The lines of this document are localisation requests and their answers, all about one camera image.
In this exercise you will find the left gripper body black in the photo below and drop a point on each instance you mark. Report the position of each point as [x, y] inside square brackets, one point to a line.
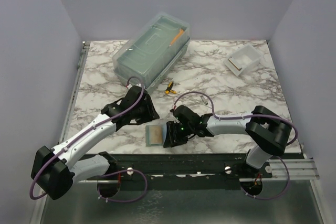
[138, 114]

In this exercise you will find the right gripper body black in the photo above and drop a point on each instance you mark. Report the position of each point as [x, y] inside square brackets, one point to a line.
[189, 127]

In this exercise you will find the green leather card holder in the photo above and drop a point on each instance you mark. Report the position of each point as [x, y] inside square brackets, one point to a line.
[164, 132]

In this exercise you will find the white card tray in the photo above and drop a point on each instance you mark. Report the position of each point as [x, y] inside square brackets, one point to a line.
[247, 56]

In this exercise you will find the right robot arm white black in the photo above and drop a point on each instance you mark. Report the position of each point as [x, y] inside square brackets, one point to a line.
[269, 131]

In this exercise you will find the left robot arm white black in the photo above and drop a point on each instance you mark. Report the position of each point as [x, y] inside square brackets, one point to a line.
[56, 169]

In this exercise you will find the gold card in holder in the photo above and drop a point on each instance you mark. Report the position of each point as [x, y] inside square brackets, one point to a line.
[155, 133]

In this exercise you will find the stack of cards in tray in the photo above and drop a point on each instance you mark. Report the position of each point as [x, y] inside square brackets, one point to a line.
[235, 64]

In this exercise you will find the small metal clip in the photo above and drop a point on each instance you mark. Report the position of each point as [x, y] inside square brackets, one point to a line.
[204, 100]

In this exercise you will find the yellow black small screwdriver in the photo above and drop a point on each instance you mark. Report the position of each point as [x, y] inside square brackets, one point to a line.
[169, 89]

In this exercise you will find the clear plastic storage box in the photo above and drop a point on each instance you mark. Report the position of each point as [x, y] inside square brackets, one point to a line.
[148, 55]

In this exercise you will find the orange tool inside box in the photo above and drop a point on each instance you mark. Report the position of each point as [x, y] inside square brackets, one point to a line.
[180, 33]

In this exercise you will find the black front mounting rail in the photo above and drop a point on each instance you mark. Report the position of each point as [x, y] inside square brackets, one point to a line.
[129, 172]

